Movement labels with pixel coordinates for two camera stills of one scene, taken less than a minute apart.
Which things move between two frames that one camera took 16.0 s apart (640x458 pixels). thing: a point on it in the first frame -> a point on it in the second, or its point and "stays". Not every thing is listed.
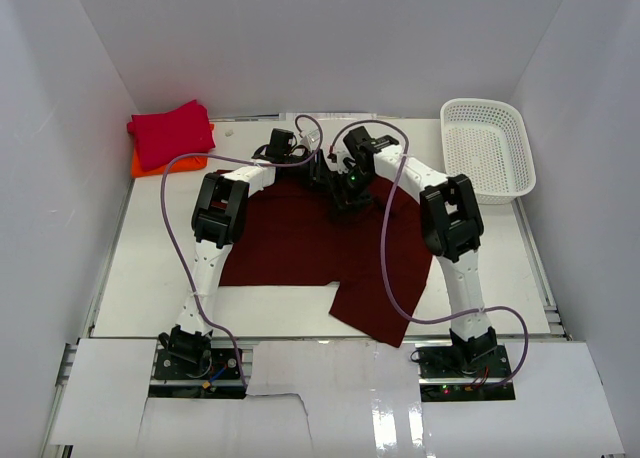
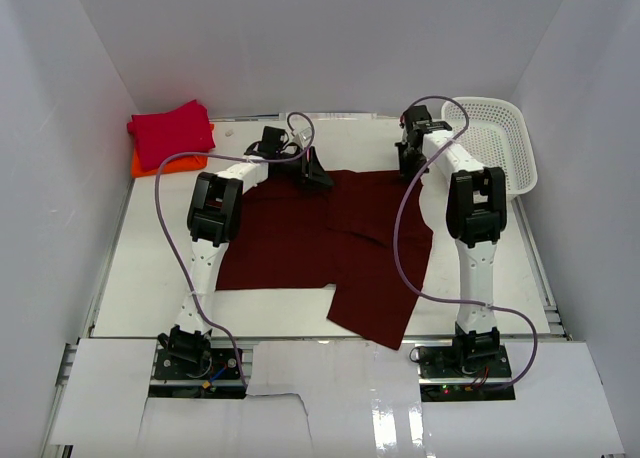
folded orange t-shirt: [182, 165] stays
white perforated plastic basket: [486, 139] stays
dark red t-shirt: [296, 237] stays
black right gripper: [347, 198] -> [409, 159]
